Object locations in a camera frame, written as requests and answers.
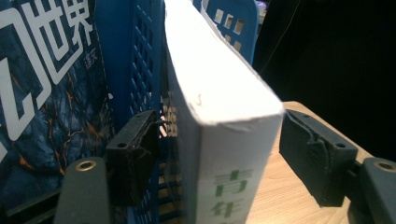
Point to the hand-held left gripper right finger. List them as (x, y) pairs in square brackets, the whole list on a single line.
[(320, 161)]

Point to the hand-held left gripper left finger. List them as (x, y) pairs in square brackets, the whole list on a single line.
[(132, 161)]

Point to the blue plastic file rack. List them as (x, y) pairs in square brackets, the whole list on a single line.
[(124, 62)]

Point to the magazine with dark blue cover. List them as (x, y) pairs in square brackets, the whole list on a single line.
[(46, 102)]

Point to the magazine with snowy scene cover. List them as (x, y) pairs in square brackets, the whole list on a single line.
[(218, 93)]

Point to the dark curtain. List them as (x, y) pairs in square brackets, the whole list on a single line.
[(342, 62)]

